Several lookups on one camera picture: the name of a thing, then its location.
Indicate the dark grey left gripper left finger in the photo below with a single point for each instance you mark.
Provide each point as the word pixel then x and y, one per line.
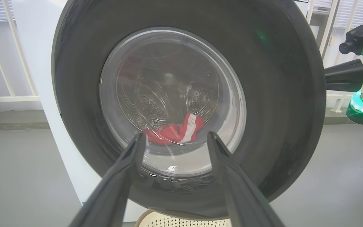
pixel 112 189

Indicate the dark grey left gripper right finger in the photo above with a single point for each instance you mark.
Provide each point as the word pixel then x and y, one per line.
pixel 241 195

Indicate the red white striped garment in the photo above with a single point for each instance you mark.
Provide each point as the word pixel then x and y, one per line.
pixel 165 134

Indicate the dark grey round washer door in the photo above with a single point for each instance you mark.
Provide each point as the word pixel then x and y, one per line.
pixel 80 94

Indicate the cream perforated laundry basket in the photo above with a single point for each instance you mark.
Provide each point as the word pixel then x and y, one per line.
pixel 175 222

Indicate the white washing machine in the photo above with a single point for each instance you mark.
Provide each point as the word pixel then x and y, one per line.
pixel 39 63

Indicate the white metal railing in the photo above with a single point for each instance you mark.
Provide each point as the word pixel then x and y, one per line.
pixel 330 26
pixel 8 98

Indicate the perforated steel washer drum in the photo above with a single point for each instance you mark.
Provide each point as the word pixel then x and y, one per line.
pixel 150 107

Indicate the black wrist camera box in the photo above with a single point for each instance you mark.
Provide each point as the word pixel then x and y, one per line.
pixel 354 39

